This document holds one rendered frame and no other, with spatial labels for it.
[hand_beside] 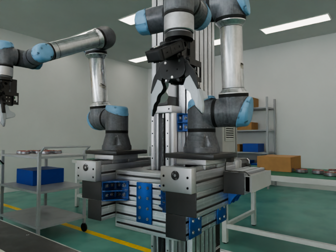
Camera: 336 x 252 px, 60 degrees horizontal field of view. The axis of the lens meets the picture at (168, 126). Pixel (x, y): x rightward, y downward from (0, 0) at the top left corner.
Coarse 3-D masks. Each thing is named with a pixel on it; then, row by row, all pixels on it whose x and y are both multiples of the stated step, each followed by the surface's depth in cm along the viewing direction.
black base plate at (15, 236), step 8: (0, 224) 110; (8, 224) 110; (0, 232) 101; (8, 232) 101; (16, 232) 101; (24, 232) 101; (0, 240) 93; (8, 240) 93; (16, 240) 93; (24, 240) 93; (32, 240) 93; (40, 240) 93; (48, 240) 93; (0, 248) 86; (8, 248) 86; (16, 248) 86; (24, 248) 86; (32, 248) 86; (40, 248) 86; (48, 248) 86; (56, 248) 86; (64, 248) 86
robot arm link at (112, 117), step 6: (108, 108) 146; (114, 108) 145; (120, 108) 146; (126, 108) 149; (102, 114) 150; (108, 114) 146; (114, 114) 145; (120, 114) 145; (126, 114) 148; (102, 120) 149; (108, 120) 146; (114, 120) 145; (120, 120) 145; (126, 120) 148; (102, 126) 152; (108, 126) 145; (114, 126) 144; (120, 126) 145; (126, 126) 148
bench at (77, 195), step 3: (75, 159) 464; (78, 159) 464; (81, 159) 464; (72, 162) 465; (75, 162) 460; (75, 165) 465; (75, 168) 465; (75, 171) 465; (75, 174) 465; (75, 177) 464; (75, 180) 464; (78, 180) 465; (75, 189) 463; (78, 189) 465; (75, 192) 463; (78, 192) 464; (75, 195) 463; (78, 195) 459; (81, 195) 454; (75, 198) 462; (78, 198) 464; (87, 198) 445; (75, 201) 462; (78, 201) 464; (75, 204) 462; (78, 204) 464
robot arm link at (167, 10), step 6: (168, 0) 70; (174, 0) 69; (180, 0) 69; (186, 0) 69; (192, 0) 71; (198, 0) 74; (168, 6) 70; (174, 6) 69; (180, 6) 69; (186, 6) 69; (192, 6) 71; (168, 12) 70; (192, 12) 71
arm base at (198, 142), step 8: (192, 128) 117; (200, 128) 116; (208, 128) 116; (192, 136) 117; (200, 136) 115; (208, 136) 116; (184, 144) 122; (192, 144) 115; (200, 144) 114; (208, 144) 115; (216, 144) 117; (184, 152) 119; (192, 152) 115; (200, 152) 114; (208, 152) 114; (216, 152) 116
